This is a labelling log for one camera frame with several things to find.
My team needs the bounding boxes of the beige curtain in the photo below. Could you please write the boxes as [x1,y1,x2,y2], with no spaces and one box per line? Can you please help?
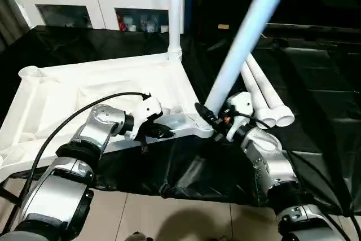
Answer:
[0,0,30,47]

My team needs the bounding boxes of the black metal frame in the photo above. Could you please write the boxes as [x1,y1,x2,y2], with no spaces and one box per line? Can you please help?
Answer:
[0,178,29,233]

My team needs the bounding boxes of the long black rail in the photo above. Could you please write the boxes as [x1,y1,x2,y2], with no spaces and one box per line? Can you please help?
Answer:
[265,22,361,37]

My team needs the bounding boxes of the black plastic mat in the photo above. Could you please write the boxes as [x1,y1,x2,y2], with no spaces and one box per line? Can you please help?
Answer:
[0,25,361,216]

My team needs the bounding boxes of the white plastic table leg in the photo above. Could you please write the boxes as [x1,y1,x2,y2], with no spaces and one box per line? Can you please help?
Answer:
[246,56,296,128]
[204,0,297,115]
[241,62,276,128]
[166,0,184,62]

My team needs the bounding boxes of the white plastic table top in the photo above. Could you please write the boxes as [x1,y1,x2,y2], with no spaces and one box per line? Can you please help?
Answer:
[0,51,215,179]

